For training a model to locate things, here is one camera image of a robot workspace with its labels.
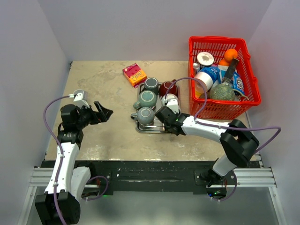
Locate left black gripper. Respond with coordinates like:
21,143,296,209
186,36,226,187
76,101,112,129

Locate grey blue mug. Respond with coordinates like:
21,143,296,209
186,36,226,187
73,89,88,101

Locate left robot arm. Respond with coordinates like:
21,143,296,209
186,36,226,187
35,101,113,225

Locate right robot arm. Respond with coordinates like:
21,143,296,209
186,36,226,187
155,106,259,186

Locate white speckled mug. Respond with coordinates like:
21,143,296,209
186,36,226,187
161,93,179,101

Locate grey green mug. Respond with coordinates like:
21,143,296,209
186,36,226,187
130,107,155,125

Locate teal green mug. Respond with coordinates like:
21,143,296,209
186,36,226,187
133,90,157,109

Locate dark red mug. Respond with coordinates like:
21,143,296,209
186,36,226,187
159,79,178,97

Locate dark grey mug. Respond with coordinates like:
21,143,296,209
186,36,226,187
142,77,159,95

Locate metal tray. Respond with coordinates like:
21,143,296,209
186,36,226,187
135,83,181,134

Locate pink white toilet roll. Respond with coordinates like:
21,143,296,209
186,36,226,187
195,72,213,94

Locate pink orange snack box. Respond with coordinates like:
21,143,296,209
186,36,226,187
122,63,147,88

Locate green patterned ball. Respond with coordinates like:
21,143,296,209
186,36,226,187
209,84,235,101

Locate silver can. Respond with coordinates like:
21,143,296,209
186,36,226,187
193,62,201,75

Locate blue white packet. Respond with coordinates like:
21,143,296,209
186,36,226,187
200,67,222,84

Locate white tape roll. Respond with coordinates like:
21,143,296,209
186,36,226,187
196,52,214,67

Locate blue snack bag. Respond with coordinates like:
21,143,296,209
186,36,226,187
231,72,245,95

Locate red plastic basket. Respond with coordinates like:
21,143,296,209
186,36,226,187
188,36,261,120

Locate orange fruit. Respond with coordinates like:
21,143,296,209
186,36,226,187
218,59,230,66
224,49,238,62

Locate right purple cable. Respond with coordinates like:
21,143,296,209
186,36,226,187
164,77,282,153

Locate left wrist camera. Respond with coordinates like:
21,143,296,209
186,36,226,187
69,90,90,109

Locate black base frame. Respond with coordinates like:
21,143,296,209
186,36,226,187
69,161,241,195

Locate brown handled tool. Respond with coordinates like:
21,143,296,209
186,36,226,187
222,58,239,83

